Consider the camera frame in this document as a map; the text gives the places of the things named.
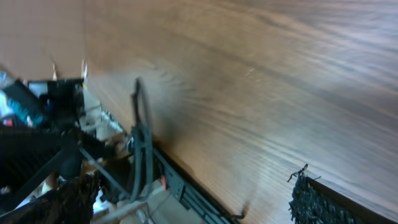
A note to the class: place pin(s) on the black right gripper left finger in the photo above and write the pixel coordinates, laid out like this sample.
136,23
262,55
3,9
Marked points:
70,203

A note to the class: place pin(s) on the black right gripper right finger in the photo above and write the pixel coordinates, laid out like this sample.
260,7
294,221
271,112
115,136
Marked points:
315,203

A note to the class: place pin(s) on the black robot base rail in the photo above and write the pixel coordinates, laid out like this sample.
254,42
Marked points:
190,194

